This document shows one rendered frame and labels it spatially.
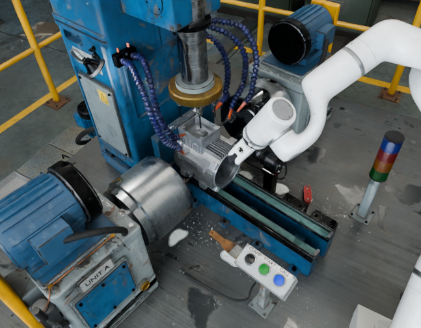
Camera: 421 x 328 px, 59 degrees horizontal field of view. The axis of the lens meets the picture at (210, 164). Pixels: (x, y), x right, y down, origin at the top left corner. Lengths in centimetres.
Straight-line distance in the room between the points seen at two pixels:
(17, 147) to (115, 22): 237
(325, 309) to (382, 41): 84
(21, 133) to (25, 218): 264
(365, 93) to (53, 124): 279
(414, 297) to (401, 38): 66
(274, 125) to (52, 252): 62
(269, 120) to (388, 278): 78
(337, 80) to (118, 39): 66
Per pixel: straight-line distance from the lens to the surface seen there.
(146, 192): 116
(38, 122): 363
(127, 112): 135
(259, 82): 156
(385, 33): 106
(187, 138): 138
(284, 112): 96
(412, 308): 115
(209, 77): 124
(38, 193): 99
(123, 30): 123
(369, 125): 202
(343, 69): 102
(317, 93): 99
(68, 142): 260
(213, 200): 147
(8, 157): 339
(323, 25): 167
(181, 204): 121
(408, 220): 166
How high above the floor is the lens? 203
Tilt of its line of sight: 46 degrees down
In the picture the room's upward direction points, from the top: 4 degrees counter-clockwise
